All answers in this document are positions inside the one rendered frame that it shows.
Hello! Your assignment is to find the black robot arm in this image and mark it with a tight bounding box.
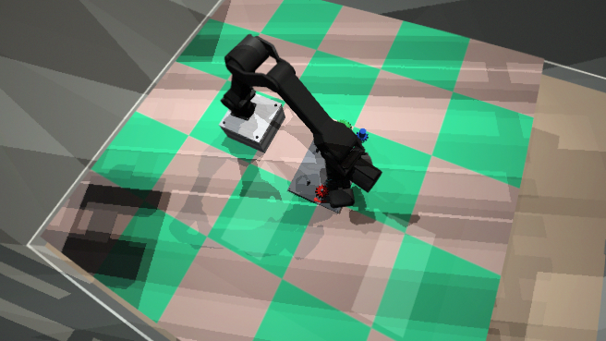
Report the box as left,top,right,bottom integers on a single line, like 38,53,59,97
220,34,382,193

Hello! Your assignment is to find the red gear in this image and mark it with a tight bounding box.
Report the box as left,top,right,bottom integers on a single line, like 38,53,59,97
315,185,329,198

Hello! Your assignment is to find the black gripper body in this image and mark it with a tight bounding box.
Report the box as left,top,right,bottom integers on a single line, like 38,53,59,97
326,165,355,208

